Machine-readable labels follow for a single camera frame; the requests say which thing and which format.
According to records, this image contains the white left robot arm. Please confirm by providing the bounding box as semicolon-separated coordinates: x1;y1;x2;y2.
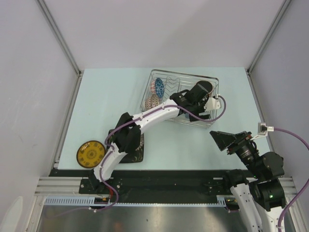
88;81;213;193

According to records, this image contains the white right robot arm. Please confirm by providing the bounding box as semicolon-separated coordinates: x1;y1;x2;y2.
210;126;286;232

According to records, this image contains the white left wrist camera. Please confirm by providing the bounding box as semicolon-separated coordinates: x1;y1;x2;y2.
204;94;222;112

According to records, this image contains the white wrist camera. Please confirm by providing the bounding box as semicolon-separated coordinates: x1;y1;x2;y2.
204;94;222;112
251;122;274;140

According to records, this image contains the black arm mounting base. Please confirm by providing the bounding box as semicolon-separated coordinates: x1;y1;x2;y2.
49;169;231;203

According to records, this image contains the blue triangle pattern bowl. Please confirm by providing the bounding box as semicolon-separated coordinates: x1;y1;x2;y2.
150;78;165;99

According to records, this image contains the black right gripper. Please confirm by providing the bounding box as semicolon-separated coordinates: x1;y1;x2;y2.
209;130;262;178

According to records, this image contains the white slotted cable duct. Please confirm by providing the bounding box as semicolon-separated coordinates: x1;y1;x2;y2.
44;196;238;208

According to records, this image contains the yellow round plate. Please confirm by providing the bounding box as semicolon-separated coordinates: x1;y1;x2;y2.
76;140;106;169

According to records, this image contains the red black skull mug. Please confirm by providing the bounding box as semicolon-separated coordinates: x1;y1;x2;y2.
195;80;214;96

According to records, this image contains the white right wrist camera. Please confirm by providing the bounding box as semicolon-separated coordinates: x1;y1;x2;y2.
251;122;274;140

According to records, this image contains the metal wire dish rack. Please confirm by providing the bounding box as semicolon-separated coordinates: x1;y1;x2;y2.
140;69;219;128

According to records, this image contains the black square floral plate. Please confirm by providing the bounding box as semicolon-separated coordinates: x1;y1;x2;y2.
107;128;144;164

